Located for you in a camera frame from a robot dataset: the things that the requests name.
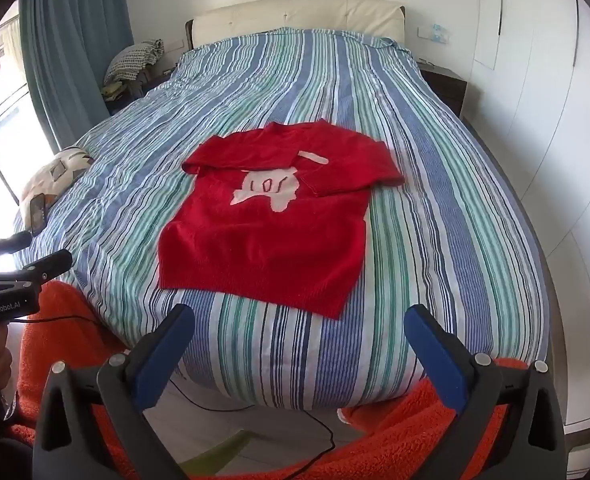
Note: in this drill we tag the teal curtain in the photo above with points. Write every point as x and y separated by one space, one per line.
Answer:
70 50

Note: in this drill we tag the dark bedside table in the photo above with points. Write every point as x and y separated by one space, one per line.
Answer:
142 89
447 87

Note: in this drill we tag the wall socket panel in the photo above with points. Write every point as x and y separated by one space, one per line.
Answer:
437 34

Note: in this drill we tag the green cloth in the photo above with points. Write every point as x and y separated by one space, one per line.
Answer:
111 91

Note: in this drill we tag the striped bed sheet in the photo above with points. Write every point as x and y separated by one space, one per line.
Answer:
325 85

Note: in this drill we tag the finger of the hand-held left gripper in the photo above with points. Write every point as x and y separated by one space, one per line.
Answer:
15 241
50 261

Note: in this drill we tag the orange fleece clothing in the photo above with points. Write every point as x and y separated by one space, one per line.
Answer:
385 440

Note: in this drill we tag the red knit sweater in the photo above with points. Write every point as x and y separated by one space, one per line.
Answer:
255 250

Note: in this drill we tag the beige patterned pillow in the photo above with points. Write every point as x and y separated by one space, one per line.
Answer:
60 170

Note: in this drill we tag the white wardrobe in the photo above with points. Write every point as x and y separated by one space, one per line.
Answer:
550 135

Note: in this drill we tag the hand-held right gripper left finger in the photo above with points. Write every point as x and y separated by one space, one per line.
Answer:
160 355

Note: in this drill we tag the black smartphone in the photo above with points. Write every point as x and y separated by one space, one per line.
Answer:
37 215

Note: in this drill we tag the checked folded cloth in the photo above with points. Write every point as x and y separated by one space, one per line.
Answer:
135 57

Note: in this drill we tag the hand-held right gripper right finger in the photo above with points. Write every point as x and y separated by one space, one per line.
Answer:
435 355

